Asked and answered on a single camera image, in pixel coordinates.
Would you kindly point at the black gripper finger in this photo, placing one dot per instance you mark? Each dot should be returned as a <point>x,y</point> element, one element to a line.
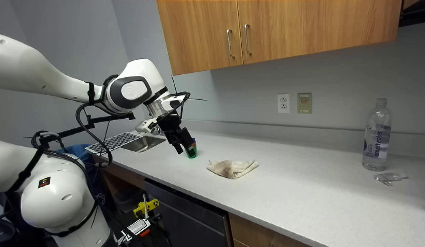
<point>178,148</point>
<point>190,145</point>

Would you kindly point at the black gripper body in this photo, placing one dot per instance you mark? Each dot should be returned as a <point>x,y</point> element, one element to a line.
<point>172,130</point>

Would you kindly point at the beige cloth towel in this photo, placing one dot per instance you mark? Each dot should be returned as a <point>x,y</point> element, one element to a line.
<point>231,169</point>

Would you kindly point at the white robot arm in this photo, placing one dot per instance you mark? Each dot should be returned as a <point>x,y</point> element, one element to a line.
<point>53,189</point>

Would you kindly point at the stacked colourful cups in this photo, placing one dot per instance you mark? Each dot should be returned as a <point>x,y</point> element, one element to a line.
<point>190,154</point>

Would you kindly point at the stainless steel sink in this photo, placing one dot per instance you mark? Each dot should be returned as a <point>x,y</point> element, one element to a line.
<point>127,140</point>

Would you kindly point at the yellow clamp tool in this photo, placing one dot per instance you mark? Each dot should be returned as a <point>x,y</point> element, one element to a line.
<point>142,207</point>

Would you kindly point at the black dishwasher front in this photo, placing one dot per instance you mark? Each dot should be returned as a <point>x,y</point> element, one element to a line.
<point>189,221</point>

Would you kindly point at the clear plastic water bottle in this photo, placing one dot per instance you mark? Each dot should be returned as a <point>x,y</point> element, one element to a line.
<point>377,133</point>

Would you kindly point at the crumpled clear plastic wrapper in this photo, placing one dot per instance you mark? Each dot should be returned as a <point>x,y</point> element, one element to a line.
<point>389,178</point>

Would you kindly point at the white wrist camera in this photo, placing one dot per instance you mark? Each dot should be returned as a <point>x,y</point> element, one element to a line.
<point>148,126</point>

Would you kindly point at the wooden wall cabinet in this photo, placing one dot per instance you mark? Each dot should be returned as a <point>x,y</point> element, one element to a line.
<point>207,34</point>

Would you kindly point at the white wall power outlet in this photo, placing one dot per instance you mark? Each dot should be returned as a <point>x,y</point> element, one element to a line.
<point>282,103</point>

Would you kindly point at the beige wall switch plate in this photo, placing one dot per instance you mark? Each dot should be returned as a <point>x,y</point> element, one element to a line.
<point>303,103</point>

